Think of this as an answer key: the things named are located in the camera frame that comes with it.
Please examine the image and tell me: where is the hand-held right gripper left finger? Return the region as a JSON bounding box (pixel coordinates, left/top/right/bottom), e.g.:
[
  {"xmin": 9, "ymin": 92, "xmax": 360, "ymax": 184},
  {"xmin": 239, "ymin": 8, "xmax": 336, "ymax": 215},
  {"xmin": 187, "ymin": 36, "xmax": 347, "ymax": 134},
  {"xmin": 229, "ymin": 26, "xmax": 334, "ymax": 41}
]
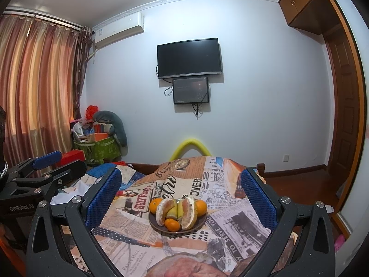
[{"xmin": 26, "ymin": 167, "xmax": 123, "ymax": 277}]

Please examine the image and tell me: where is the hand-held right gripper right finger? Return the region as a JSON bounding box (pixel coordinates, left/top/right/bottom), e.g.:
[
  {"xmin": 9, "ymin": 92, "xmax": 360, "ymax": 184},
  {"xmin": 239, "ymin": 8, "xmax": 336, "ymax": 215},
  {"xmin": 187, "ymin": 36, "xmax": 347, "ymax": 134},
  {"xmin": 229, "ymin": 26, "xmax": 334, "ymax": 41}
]
[{"xmin": 231, "ymin": 167, "xmax": 336, "ymax": 277}]

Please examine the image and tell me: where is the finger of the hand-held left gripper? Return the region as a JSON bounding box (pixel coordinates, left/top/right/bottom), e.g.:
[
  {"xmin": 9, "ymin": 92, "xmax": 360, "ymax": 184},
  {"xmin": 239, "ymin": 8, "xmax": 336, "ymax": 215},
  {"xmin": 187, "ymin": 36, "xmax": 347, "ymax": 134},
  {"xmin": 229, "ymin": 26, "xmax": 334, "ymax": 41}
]
[
  {"xmin": 40, "ymin": 159, "xmax": 87, "ymax": 192},
  {"xmin": 7, "ymin": 151, "xmax": 62, "ymax": 179}
]

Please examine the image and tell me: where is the large orange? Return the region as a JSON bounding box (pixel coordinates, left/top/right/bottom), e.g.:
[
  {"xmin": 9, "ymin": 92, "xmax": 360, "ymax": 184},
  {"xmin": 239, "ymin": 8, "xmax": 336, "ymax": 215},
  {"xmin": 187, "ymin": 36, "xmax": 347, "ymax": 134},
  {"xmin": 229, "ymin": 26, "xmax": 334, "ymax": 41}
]
[{"xmin": 149, "ymin": 198, "xmax": 164, "ymax": 214}]

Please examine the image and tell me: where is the medium orange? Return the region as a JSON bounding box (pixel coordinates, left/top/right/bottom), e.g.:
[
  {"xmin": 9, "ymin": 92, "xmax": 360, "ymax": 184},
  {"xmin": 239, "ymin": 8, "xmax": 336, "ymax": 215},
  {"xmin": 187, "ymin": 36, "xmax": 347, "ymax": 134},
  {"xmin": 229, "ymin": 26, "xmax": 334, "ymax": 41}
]
[{"xmin": 195, "ymin": 200, "xmax": 208, "ymax": 216}]

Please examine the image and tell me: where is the peeled pomelo piece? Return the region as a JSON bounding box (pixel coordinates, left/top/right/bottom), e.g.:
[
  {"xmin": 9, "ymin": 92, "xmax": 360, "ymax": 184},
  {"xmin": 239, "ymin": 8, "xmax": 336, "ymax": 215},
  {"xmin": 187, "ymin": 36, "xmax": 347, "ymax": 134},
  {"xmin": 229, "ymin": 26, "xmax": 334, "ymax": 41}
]
[
  {"xmin": 181, "ymin": 196, "xmax": 199, "ymax": 231},
  {"xmin": 156, "ymin": 199, "xmax": 177, "ymax": 227}
]

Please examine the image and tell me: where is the dark brown plate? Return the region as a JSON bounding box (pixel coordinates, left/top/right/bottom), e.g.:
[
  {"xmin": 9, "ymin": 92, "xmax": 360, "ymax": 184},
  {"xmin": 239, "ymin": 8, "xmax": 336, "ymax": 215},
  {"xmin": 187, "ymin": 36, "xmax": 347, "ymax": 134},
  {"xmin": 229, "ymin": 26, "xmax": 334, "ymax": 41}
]
[{"xmin": 148, "ymin": 205, "xmax": 208, "ymax": 235}]

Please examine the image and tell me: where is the small tangerine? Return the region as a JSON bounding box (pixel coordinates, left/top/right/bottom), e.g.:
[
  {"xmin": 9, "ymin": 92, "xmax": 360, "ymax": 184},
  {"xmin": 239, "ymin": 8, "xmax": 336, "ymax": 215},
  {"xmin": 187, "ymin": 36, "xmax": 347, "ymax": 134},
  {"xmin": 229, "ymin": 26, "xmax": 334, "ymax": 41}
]
[{"xmin": 164, "ymin": 219, "xmax": 180, "ymax": 232}]

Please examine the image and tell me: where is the red box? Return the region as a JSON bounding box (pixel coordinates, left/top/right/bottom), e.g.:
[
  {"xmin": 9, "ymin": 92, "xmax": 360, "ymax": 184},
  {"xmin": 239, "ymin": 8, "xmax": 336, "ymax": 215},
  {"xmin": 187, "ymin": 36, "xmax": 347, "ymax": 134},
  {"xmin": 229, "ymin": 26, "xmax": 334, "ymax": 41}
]
[{"xmin": 56, "ymin": 150, "xmax": 86, "ymax": 166}]

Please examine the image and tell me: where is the white cloth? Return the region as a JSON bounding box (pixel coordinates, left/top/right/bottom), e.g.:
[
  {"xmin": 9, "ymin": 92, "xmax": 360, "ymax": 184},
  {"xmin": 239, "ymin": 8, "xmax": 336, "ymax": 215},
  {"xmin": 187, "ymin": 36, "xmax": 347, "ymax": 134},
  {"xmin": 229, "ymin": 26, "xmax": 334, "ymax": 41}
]
[{"xmin": 50, "ymin": 183, "xmax": 90, "ymax": 205}]

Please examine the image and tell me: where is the blue patterned quilt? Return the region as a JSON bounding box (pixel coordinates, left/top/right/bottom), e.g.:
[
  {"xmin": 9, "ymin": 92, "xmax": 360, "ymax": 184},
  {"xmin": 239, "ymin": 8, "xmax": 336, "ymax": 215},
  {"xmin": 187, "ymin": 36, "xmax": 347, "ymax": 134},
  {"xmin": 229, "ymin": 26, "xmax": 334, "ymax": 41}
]
[{"xmin": 86, "ymin": 162, "xmax": 145, "ymax": 191}]

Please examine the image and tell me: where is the green patterned box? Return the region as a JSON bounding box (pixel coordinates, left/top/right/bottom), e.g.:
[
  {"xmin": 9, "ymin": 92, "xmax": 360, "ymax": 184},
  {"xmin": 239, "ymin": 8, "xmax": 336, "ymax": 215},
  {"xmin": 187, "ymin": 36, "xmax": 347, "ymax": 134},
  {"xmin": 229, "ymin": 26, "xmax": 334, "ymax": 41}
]
[{"xmin": 73, "ymin": 137, "xmax": 122, "ymax": 165}]

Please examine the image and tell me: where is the white plastic item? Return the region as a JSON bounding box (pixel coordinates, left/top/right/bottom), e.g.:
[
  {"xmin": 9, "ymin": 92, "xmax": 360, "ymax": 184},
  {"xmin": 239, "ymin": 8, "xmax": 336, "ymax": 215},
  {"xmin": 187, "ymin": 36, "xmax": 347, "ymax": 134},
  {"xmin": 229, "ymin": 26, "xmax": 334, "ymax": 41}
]
[{"xmin": 72, "ymin": 123, "xmax": 87, "ymax": 142}]

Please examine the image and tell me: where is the red plastic bag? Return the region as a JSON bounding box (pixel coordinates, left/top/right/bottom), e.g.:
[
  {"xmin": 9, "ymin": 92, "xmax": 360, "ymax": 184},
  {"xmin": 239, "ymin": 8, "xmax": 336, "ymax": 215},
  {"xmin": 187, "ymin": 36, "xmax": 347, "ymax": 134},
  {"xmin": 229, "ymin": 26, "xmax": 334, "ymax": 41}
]
[{"xmin": 85, "ymin": 105, "xmax": 99, "ymax": 120}]

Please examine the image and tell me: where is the grey plush pillow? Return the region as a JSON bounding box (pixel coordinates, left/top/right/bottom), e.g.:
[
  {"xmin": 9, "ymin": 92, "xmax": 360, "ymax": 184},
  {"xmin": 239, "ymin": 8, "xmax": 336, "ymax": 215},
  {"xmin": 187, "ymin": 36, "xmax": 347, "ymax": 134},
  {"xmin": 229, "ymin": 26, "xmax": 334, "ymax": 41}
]
[{"xmin": 93, "ymin": 110, "xmax": 128, "ymax": 147}]

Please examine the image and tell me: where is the striped orange curtain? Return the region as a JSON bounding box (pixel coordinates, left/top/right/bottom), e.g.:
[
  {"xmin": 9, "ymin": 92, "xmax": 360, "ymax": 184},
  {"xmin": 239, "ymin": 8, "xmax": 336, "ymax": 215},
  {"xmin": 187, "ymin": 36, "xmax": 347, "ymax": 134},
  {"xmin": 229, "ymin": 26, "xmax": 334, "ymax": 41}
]
[{"xmin": 0, "ymin": 14, "xmax": 80, "ymax": 168}]

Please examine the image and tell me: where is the yellow foam tube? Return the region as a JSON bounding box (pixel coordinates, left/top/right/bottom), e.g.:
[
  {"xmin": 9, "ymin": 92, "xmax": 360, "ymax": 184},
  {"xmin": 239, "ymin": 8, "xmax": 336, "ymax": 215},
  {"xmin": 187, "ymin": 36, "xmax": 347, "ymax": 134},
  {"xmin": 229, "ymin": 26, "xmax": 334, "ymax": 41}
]
[{"xmin": 169, "ymin": 138, "xmax": 213, "ymax": 162}]

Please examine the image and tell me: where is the newspaper print tablecloth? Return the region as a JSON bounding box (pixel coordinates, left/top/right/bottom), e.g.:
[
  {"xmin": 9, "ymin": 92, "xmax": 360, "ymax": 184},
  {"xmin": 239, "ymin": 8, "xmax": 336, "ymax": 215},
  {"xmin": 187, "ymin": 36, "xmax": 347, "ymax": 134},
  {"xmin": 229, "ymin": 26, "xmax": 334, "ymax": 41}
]
[{"xmin": 69, "ymin": 156, "xmax": 297, "ymax": 277}]

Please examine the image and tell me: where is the brown patterned curtain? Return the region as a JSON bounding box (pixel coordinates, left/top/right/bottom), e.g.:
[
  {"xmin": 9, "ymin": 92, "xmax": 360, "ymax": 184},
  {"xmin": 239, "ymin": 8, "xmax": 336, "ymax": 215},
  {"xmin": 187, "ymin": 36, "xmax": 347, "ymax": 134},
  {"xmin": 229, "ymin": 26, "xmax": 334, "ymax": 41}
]
[{"xmin": 73, "ymin": 26, "xmax": 93, "ymax": 122}]

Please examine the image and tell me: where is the brown wooden door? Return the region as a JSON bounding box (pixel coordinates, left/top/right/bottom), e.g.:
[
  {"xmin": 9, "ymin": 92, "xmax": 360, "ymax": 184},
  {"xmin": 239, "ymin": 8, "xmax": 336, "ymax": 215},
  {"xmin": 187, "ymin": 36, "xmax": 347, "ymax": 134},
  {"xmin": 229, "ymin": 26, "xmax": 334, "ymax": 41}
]
[{"xmin": 321, "ymin": 32, "xmax": 366, "ymax": 185}]

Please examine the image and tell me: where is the white air conditioner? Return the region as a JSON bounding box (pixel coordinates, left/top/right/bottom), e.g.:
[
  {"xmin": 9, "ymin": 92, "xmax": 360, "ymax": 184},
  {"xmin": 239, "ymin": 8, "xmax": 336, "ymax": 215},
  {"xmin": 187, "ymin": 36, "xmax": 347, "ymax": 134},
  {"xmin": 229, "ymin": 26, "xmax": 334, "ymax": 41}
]
[{"xmin": 95, "ymin": 12, "xmax": 145, "ymax": 49}]

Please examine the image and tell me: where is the wooden overhead cabinet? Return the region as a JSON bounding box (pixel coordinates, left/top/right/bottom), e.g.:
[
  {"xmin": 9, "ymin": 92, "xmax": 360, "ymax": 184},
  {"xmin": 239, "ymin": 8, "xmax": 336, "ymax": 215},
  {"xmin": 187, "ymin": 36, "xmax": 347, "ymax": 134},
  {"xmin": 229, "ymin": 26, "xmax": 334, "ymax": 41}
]
[{"xmin": 278, "ymin": 0, "xmax": 335, "ymax": 35}]

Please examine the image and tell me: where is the dark wooden bed frame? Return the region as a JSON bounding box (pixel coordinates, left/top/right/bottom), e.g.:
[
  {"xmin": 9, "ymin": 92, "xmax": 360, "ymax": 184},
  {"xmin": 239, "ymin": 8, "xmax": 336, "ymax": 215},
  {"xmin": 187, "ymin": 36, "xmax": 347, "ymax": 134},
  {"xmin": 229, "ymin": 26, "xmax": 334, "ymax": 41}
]
[{"xmin": 125, "ymin": 163, "xmax": 266, "ymax": 179}]

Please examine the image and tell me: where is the small wall monitor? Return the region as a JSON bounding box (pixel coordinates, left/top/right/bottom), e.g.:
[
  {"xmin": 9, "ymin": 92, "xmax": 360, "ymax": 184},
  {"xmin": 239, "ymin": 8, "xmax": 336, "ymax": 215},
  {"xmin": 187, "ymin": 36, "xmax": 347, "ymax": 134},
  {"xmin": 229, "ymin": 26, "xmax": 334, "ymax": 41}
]
[{"xmin": 172, "ymin": 76, "xmax": 210, "ymax": 105}]

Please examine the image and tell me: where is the curtain rail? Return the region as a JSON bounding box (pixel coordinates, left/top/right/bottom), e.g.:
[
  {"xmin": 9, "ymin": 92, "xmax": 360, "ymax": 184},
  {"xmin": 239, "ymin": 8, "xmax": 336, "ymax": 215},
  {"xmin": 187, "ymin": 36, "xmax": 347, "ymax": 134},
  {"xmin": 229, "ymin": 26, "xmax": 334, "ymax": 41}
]
[{"xmin": 3, "ymin": 11, "xmax": 93, "ymax": 32}]

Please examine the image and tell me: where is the black wall television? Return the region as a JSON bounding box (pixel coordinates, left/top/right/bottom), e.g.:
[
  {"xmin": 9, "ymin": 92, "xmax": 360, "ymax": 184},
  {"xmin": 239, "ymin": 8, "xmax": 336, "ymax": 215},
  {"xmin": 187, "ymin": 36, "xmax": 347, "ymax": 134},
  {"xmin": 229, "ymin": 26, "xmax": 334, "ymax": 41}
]
[{"xmin": 157, "ymin": 38, "xmax": 222, "ymax": 80}]

